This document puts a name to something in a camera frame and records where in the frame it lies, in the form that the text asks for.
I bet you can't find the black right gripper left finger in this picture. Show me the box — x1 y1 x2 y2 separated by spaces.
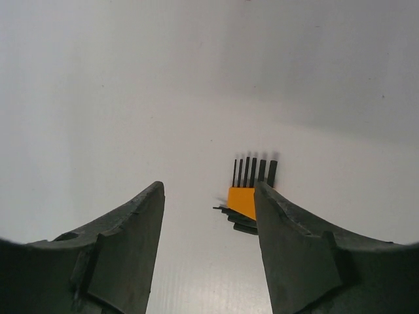
1 181 165 313

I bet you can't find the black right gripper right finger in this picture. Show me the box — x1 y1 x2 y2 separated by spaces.
255 183 418 313

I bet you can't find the orange hex key set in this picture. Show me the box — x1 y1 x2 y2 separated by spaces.
213 151 280 236

